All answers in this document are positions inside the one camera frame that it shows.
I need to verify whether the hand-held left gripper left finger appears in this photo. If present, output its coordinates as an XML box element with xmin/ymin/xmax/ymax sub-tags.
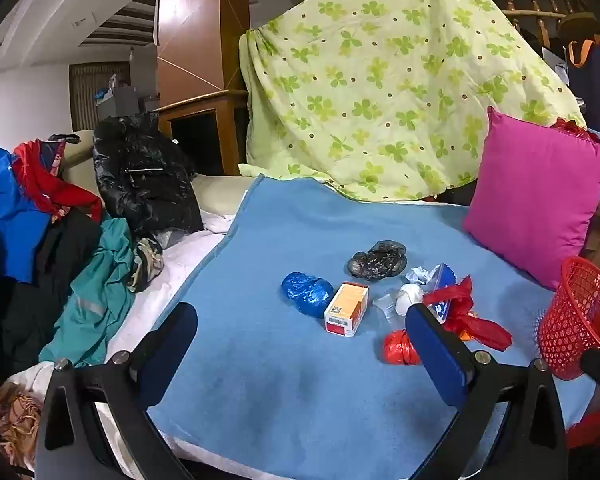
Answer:
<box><xmin>34</xmin><ymin>302</ymin><xmax>201</xmax><ymax>480</ymax></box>

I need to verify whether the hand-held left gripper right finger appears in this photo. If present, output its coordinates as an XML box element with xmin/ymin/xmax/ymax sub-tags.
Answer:
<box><xmin>405</xmin><ymin>303</ymin><xmax>568</xmax><ymax>480</ymax></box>

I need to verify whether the small red plastic bag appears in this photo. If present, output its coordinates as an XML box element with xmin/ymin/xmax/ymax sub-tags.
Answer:
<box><xmin>383</xmin><ymin>329</ymin><xmax>421</xmax><ymax>365</ymax></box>

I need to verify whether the large red plastic bag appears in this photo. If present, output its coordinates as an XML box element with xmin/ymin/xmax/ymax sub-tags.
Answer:
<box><xmin>422</xmin><ymin>276</ymin><xmax>513</xmax><ymax>352</ymax></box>

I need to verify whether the red plastic mesh basket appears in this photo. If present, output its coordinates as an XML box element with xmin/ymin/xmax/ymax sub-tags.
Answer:
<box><xmin>538</xmin><ymin>256</ymin><xmax>600</xmax><ymax>381</ymax></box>

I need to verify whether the whitish plastic-wrapped wad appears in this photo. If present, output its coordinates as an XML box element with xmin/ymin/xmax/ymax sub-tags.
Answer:
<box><xmin>396</xmin><ymin>283</ymin><xmax>426</xmax><ymax>316</ymax></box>

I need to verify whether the clear plastic wrapper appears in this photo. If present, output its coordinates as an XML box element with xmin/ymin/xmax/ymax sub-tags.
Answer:
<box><xmin>372</xmin><ymin>290</ymin><xmax>406</xmax><ymax>323</ymax></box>

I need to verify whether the blue and white packet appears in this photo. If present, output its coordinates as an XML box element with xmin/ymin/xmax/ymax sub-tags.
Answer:
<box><xmin>427</xmin><ymin>262</ymin><xmax>458</xmax><ymax>323</ymax></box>

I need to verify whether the orange and white carton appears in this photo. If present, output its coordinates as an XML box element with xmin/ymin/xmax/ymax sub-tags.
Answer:
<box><xmin>324</xmin><ymin>282</ymin><xmax>370</xmax><ymax>338</ymax></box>

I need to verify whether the black plastic bag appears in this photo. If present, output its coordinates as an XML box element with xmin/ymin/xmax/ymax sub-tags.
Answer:
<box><xmin>346</xmin><ymin>241</ymin><xmax>408</xmax><ymax>281</ymax></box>

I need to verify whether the blue plastic bag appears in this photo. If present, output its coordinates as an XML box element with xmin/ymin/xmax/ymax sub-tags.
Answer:
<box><xmin>280</xmin><ymin>272</ymin><xmax>336</xmax><ymax>318</ymax></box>

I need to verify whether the red gift bag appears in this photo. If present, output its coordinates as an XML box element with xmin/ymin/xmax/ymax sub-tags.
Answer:
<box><xmin>565</xmin><ymin>405</ymin><xmax>600</xmax><ymax>451</ymax></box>

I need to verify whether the white sheet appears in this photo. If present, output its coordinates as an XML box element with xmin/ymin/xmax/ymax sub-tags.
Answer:
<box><xmin>5</xmin><ymin>212</ymin><xmax>241</xmax><ymax>480</ymax></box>

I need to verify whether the camouflage patterned cloth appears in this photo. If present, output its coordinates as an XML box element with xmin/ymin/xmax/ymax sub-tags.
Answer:
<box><xmin>127</xmin><ymin>237</ymin><xmax>165</xmax><ymax>293</ymax></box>

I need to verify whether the teal garment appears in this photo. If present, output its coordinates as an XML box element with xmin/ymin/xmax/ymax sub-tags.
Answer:
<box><xmin>39</xmin><ymin>217</ymin><xmax>137</xmax><ymax>368</ymax></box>

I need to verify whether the blue blanket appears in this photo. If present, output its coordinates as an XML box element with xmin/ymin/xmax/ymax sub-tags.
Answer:
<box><xmin>147</xmin><ymin>175</ymin><xmax>600</xmax><ymax>480</ymax></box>

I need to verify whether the black garment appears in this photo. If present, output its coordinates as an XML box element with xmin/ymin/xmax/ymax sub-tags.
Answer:
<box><xmin>0</xmin><ymin>207</ymin><xmax>103</xmax><ymax>381</ymax></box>

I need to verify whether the beige sofa cushion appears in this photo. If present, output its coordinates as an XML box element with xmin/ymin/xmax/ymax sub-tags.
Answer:
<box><xmin>62</xmin><ymin>130</ymin><xmax>256</xmax><ymax>221</ymax></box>

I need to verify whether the black puffer jacket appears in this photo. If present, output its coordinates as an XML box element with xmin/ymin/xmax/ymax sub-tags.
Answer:
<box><xmin>92</xmin><ymin>114</ymin><xmax>204</xmax><ymax>241</ymax></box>

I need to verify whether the brown patterned scarf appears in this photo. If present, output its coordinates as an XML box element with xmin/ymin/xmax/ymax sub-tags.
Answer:
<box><xmin>0</xmin><ymin>382</ymin><xmax>43</xmax><ymax>466</ymax></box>

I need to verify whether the pink pillow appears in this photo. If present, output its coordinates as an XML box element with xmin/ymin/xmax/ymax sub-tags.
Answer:
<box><xmin>462</xmin><ymin>106</ymin><xmax>600</xmax><ymax>291</ymax></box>

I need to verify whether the blue jacket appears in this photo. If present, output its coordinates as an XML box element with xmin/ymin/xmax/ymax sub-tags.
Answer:
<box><xmin>0</xmin><ymin>147</ymin><xmax>51</xmax><ymax>283</ymax></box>

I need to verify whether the red garment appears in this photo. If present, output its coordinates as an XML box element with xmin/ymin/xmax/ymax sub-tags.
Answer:
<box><xmin>13</xmin><ymin>140</ymin><xmax>103</xmax><ymax>223</ymax></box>

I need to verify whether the wooden cabinet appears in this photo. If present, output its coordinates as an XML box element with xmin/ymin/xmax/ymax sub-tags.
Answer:
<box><xmin>152</xmin><ymin>89</ymin><xmax>251</xmax><ymax>177</ymax></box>

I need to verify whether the shiny red plastic bag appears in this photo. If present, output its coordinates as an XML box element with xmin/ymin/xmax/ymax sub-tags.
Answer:
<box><xmin>550</xmin><ymin>117</ymin><xmax>600</xmax><ymax>143</ymax></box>

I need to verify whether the grey storage box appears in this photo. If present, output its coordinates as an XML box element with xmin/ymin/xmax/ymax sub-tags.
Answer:
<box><xmin>96</xmin><ymin>85</ymin><xmax>141</xmax><ymax>121</ymax></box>

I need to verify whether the green clover print quilt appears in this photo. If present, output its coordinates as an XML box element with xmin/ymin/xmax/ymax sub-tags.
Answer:
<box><xmin>238</xmin><ymin>0</ymin><xmax>587</xmax><ymax>203</ymax></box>

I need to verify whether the brown wooden pillar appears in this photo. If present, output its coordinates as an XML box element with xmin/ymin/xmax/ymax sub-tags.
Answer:
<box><xmin>155</xmin><ymin>0</ymin><xmax>251</xmax><ymax>106</ymax></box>

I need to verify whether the navy bag with orange handles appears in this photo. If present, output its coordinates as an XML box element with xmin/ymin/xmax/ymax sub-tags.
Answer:
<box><xmin>567</xmin><ymin>40</ymin><xmax>600</xmax><ymax>141</ymax></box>

